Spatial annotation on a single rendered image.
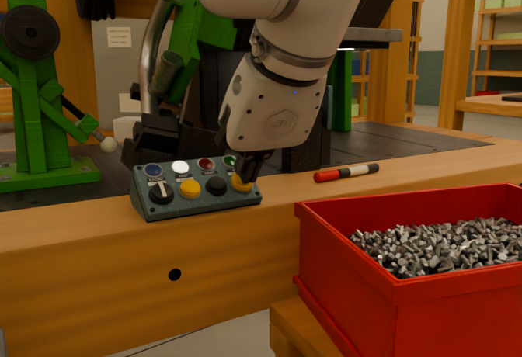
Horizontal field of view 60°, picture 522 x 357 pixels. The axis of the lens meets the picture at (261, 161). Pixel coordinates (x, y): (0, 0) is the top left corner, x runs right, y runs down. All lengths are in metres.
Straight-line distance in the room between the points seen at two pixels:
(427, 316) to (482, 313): 0.05
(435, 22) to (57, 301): 11.17
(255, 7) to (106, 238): 0.30
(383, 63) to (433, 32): 9.98
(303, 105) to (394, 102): 1.07
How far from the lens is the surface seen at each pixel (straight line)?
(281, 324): 0.55
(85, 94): 1.10
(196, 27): 0.77
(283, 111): 0.47
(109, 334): 0.58
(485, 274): 0.41
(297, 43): 0.41
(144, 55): 0.89
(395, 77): 1.53
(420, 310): 0.40
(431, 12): 11.57
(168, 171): 0.58
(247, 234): 0.59
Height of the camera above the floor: 1.09
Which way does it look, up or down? 13 degrees down
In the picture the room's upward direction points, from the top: straight up
